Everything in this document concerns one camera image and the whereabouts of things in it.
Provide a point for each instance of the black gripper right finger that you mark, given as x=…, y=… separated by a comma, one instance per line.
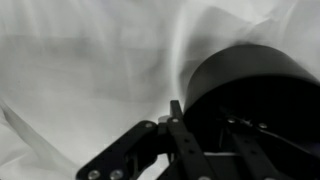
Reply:
x=253, y=153

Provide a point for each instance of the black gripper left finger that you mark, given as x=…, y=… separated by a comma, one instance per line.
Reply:
x=133, y=153

